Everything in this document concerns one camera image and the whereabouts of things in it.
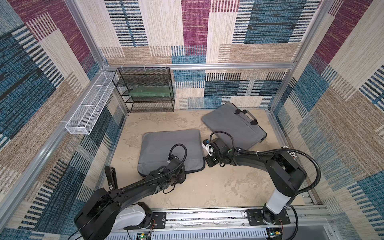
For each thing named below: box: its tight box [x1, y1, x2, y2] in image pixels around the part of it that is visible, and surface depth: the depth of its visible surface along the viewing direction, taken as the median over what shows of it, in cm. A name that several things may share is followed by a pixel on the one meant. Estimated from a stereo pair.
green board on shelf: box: [128, 86, 171, 97], surface depth 96 cm
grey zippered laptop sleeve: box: [137, 129, 206, 177], surface depth 101 cm
